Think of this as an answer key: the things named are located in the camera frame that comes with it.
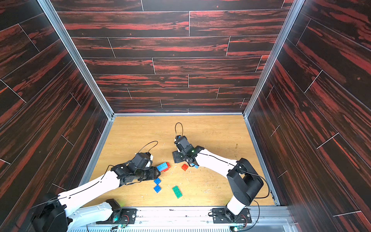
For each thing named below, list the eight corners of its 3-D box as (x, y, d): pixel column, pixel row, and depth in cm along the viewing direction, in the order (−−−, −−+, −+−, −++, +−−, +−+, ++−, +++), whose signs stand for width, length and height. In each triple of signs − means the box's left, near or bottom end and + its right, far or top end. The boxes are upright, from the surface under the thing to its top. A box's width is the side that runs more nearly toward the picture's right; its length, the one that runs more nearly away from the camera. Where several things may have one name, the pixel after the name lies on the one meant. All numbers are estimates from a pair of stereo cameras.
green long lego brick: (177, 199, 81) (177, 198, 79) (172, 189, 85) (172, 187, 83) (182, 195, 82) (182, 194, 80) (177, 186, 86) (177, 184, 84)
